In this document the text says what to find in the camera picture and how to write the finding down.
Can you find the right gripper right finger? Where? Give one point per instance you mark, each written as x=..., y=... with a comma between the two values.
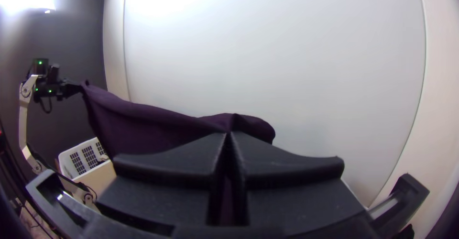
x=294, y=185

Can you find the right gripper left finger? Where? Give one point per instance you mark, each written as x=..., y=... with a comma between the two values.
x=161, y=181

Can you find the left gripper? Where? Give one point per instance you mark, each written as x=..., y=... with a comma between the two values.
x=59, y=89

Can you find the black t-shirt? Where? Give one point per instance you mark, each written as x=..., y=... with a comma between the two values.
x=143, y=128

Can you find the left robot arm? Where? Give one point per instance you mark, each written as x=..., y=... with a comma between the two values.
x=23, y=124

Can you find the white laundry basket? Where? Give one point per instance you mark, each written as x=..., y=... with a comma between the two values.
x=84, y=158

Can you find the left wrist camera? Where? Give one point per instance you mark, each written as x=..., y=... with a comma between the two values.
x=54, y=73

